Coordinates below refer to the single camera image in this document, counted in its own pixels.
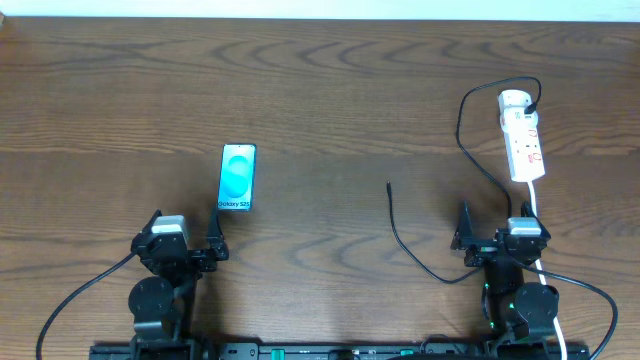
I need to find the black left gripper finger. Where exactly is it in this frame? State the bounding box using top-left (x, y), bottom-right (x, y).
top-left (206, 207), bottom-right (225, 249)
top-left (142, 209), bottom-right (162, 233)

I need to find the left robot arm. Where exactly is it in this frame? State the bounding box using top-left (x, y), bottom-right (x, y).
top-left (128, 209), bottom-right (229, 359)

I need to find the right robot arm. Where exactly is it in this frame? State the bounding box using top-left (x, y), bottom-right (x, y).
top-left (451, 203), bottom-right (559, 357)

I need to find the white power strip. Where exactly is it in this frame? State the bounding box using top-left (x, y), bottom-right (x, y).
top-left (498, 89), bottom-right (545, 183)

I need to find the white power strip cord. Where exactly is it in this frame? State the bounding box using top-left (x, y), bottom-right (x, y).
top-left (526, 180), bottom-right (569, 360)

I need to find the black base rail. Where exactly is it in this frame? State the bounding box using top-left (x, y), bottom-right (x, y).
top-left (89, 341), bottom-right (590, 360)

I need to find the black charger cable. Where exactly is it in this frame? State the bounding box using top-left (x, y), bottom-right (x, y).
top-left (385, 76), bottom-right (543, 285)

